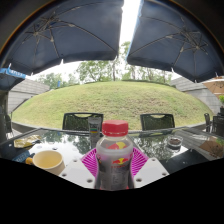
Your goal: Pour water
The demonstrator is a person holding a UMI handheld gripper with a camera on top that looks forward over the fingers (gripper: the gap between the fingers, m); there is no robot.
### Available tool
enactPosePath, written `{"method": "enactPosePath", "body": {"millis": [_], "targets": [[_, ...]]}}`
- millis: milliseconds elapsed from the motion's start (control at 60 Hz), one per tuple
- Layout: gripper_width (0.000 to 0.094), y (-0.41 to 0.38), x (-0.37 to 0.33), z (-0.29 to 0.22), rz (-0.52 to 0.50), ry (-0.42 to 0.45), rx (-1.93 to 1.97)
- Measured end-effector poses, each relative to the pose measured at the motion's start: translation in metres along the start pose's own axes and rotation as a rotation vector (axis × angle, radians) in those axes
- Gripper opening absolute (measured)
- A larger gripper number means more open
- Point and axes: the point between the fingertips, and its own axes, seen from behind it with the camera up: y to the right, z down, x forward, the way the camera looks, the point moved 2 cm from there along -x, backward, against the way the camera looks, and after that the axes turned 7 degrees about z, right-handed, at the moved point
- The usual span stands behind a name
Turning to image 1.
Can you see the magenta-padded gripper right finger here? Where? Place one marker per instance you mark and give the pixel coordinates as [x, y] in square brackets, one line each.
[150, 171]

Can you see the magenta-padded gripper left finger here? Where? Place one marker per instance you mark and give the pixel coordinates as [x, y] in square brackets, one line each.
[77, 173]

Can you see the red-capped drink bottle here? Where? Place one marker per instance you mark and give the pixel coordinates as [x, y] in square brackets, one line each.
[114, 156]

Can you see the glass ashtray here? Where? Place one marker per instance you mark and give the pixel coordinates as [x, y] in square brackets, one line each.
[174, 142]

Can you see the grey upright tube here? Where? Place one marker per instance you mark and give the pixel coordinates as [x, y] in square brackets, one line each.
[94, 126]

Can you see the dark plastic slatted chair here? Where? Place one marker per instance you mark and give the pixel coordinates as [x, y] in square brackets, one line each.
[78, 121]
[157, 121]

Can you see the yellow crumpled packet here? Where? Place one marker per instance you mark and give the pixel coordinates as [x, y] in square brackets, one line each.
[26, 141]

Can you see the brown paper bag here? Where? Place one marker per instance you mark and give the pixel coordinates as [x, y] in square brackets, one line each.
[211, 146]

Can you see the grey-roofed building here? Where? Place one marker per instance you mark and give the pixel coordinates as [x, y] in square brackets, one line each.
[196, 93]
[26, 95]

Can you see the brown patio umbrella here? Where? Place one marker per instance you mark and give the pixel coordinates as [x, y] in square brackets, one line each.
[215, 86]

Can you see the navy umbrella with blue band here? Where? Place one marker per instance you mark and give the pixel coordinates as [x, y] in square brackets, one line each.
[8, 78]

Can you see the navy umbrella with light-blue edge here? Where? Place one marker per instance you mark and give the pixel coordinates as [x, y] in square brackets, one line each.
[176, 40]

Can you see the large navy patio umbrella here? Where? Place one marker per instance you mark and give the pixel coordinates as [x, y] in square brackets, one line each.
[66, 33]

